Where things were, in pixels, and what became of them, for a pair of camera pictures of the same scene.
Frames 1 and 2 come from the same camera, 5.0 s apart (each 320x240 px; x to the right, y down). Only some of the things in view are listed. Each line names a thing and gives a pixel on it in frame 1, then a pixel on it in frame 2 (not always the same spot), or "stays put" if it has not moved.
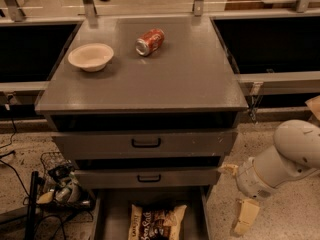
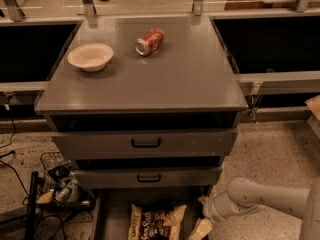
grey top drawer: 144,143 stays put
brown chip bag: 155,223 stays put
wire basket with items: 59,186 stays put
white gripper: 247,181 to 214,206
